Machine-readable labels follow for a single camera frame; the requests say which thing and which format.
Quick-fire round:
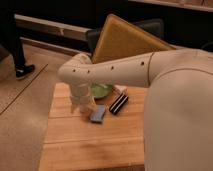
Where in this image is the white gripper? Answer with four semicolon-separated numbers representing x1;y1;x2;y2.
69;83;97;113

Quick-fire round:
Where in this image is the white small bottle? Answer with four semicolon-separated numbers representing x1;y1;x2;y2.
113;85;127;94

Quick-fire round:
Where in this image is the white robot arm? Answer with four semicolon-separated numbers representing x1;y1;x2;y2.
59;49;213;171

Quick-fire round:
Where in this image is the green ceramic bowl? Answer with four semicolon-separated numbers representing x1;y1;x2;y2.
91;84;113;99

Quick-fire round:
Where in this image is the blue sponge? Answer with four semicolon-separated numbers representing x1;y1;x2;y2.
90;105;106;123

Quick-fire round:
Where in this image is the black striped eraser block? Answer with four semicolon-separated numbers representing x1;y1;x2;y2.
109;93;129;115

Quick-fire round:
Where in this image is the wooden table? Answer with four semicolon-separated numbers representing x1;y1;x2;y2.
39;83;147;171

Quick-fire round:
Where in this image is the yellow cushioned chair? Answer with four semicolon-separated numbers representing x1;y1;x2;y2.
86;14;173;63

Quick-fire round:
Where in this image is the person leg with black shoe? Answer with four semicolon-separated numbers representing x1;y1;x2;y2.
0;0;35;79

